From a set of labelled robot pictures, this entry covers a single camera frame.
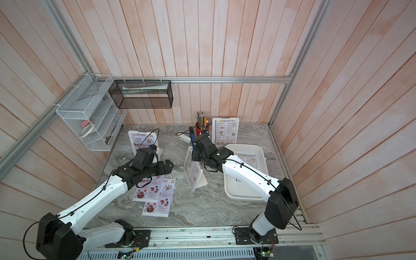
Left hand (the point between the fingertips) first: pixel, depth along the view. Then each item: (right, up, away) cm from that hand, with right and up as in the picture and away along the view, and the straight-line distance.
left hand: (166, 168), depth 82 cm
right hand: (+15, +9, -1) cm, 17 cm away
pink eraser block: (-42, +23, 0) cm, 48 cm away
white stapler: (+6, +16, +28) cm, 33 cm away
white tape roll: (-41, +20, 0) cm, 45 cm away
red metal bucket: (+17, +21, +23) cm, 36 cm away
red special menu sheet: (-10, -15, +6) cm, 19 cm away
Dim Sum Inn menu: (+14, -1, +1) cm, 14 cm away
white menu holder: (-17, +15, +9) cm, 24 cm away
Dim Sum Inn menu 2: (+34, +20, +19) cm, 44 cm away
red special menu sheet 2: (-3, -21, +1) cm, 21 cm away
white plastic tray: (+53, +4, +20) cm, 57 cm away
